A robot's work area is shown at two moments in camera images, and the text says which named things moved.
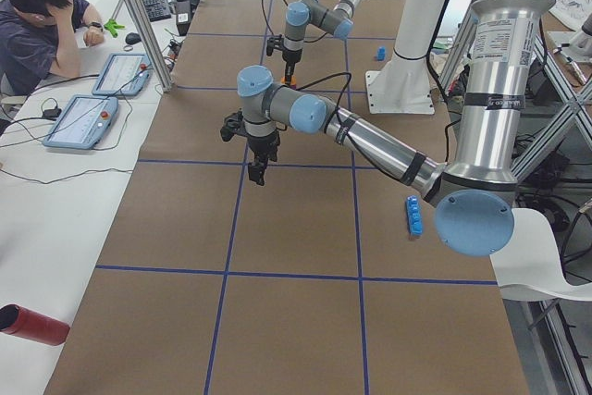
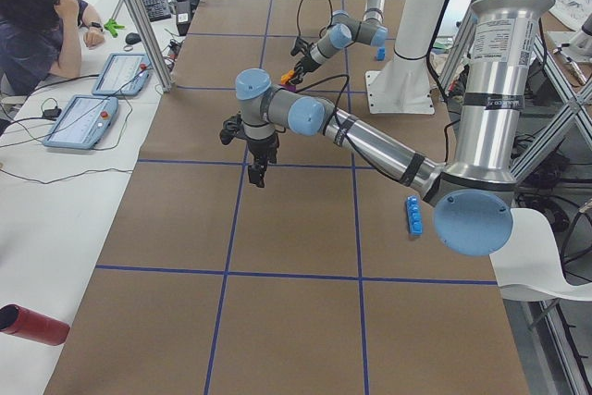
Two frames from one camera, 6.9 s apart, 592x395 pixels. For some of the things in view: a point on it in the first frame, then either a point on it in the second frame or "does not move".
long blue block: (414, 215) does not move
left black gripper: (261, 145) does not move
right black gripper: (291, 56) → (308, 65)
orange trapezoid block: (293, 80) does not move
